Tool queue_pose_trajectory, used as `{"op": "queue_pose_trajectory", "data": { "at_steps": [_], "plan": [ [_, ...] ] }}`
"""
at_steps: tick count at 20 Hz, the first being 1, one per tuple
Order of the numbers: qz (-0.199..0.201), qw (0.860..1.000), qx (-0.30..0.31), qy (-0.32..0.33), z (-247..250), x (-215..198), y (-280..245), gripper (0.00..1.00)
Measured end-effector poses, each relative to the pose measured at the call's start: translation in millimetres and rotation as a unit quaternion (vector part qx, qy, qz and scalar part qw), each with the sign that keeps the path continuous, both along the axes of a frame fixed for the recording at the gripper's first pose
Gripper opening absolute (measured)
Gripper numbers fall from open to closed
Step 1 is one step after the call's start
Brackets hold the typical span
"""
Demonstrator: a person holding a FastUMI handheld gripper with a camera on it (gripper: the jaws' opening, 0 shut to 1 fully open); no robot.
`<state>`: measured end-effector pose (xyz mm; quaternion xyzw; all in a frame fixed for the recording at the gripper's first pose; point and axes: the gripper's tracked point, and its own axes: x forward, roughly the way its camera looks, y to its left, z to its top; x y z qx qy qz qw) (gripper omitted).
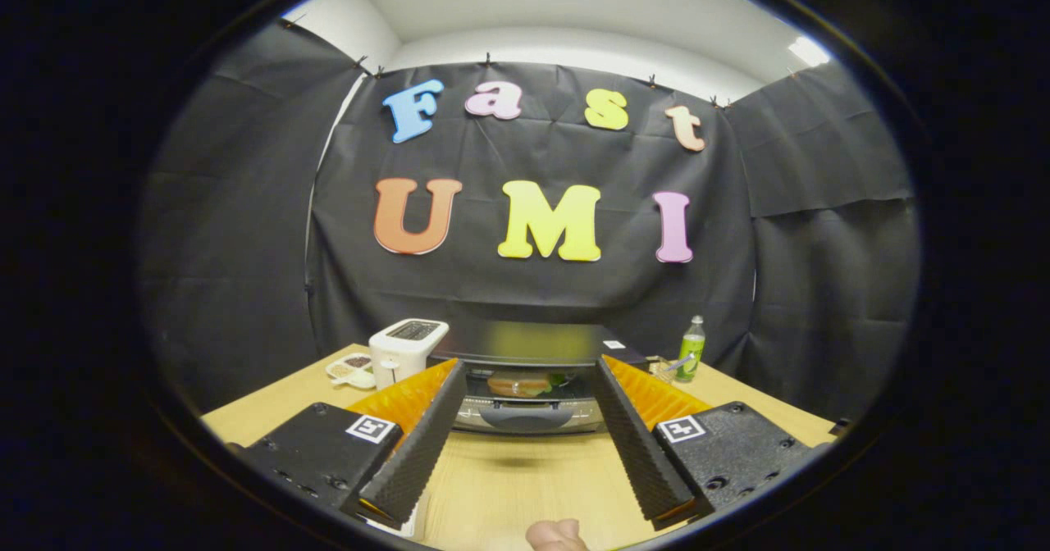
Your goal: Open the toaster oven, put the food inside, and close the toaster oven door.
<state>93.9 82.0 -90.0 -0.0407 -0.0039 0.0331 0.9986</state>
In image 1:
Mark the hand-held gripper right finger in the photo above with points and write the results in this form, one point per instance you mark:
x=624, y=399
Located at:
x=636, y=444

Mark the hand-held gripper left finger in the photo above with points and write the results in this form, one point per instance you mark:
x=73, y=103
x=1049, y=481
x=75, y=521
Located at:
x=418, y=453

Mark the toast sandwich with lettuce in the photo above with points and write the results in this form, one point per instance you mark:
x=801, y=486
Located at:
x=521, y=384

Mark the black toaster oven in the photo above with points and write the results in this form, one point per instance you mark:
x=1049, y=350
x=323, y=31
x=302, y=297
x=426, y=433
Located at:
x=533, y=342

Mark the white pop-up toaster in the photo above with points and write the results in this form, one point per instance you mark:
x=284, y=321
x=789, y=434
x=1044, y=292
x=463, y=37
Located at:
x=402, y=350

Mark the green drink bottle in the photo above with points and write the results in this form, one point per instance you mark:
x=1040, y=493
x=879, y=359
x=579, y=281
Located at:
x=691, y=352

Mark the small white divided dish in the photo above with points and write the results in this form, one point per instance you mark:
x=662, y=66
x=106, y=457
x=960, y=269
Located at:
x=349, y=368

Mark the black backdrop cloth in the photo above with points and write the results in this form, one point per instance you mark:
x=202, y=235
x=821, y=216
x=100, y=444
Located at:
x=533, y=289

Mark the small ceiling light panel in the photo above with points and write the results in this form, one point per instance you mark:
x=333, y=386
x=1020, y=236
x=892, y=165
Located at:
x=810, y=51

